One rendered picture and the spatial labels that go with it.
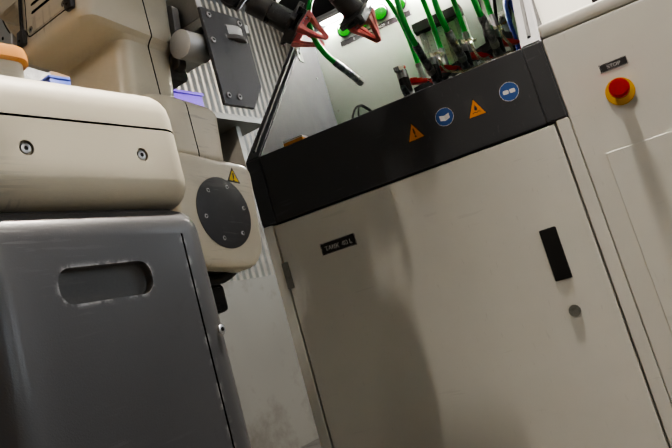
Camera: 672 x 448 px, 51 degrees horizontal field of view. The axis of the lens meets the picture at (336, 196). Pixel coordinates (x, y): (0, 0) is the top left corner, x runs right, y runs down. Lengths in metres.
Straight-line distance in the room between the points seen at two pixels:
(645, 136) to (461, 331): 0.50
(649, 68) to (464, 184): 0.40
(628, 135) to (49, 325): 1.09
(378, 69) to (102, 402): 1.66
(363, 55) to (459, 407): 1.11
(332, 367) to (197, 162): 0.71
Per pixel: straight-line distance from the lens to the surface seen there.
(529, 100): 1.43
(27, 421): 0.56
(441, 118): 1.46
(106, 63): 1.07
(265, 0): 1.74
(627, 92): 1.38
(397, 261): 1.48
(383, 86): 2.11
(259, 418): 3.63
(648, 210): 1.39
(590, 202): 1.39
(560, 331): 1.41
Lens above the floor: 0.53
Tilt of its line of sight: 10 degrees up
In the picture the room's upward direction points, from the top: 16 degrees counter-clockwise
